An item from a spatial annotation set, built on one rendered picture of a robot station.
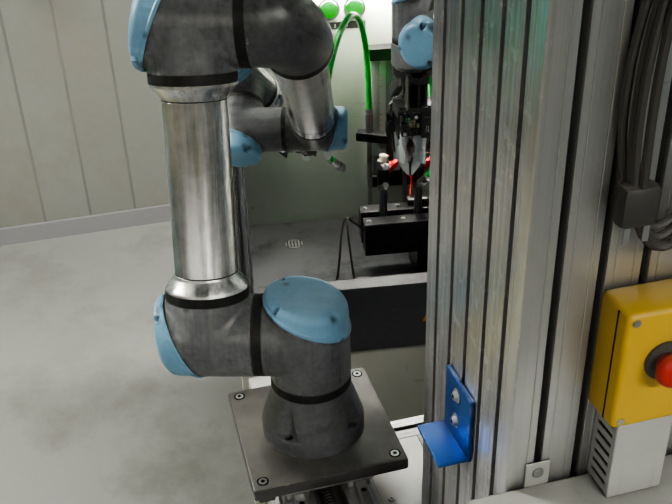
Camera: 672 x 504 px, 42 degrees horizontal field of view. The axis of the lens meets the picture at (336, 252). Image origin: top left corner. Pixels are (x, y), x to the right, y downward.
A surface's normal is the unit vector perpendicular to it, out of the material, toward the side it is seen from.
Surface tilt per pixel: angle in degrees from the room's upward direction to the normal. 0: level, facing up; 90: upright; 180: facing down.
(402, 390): 90
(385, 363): 90
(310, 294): 7
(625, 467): 90
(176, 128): 78
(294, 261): 0
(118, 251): 0
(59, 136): 90
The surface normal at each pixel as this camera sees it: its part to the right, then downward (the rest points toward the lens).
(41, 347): -0.03, -0.87
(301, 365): -0.07, 0.52
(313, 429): 0.07, 0.22
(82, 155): 0.26, 0.47
